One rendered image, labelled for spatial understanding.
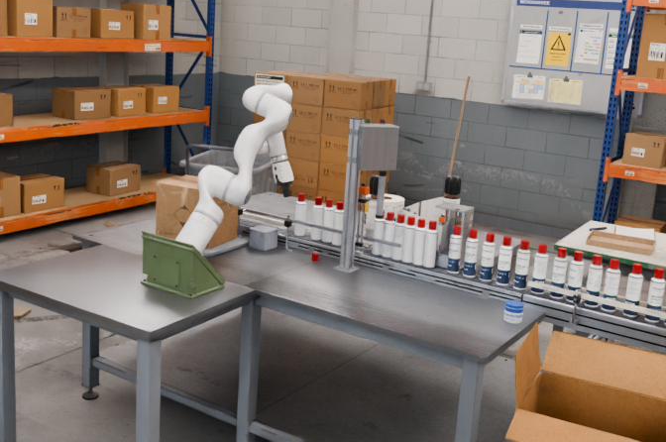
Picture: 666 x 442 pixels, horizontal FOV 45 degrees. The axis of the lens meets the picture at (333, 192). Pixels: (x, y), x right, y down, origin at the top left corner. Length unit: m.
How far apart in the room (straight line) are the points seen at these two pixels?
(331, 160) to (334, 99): 0.54
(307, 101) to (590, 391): 5.36
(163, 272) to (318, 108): 4.22
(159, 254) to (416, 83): 5.48
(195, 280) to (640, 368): 1.65
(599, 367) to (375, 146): 1.55
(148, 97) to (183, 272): 4.99
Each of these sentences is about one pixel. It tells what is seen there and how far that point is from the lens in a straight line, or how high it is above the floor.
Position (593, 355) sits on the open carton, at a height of 1.07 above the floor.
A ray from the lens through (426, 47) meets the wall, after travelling 8.37.
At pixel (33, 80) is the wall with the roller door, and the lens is 8.00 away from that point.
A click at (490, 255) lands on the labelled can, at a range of 3.41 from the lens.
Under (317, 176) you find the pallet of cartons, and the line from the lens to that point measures 7.32.
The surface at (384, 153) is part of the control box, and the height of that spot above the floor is 1.36.
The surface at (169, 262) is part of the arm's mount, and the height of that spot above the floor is 0.95.
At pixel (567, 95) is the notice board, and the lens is 7.74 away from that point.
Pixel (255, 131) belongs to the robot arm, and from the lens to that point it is 3.43.
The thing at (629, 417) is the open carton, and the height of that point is 0.95.
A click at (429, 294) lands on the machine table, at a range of 3.37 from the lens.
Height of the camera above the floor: 1.90
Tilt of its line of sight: 12 degrees down
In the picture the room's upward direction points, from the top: 4 degrees clockwise
